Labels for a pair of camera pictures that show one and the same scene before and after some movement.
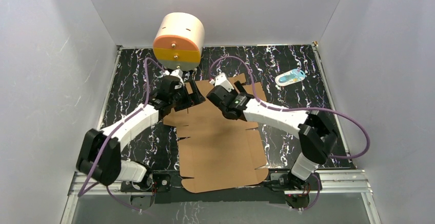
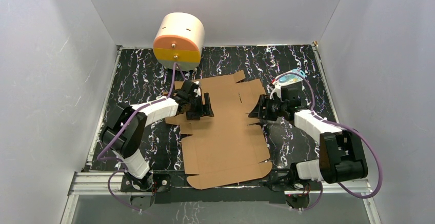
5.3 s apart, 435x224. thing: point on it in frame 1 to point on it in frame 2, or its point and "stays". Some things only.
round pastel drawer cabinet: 178,41 stays
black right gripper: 240,88 to 263,101
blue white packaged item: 292,76 stays
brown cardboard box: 219,153 stays
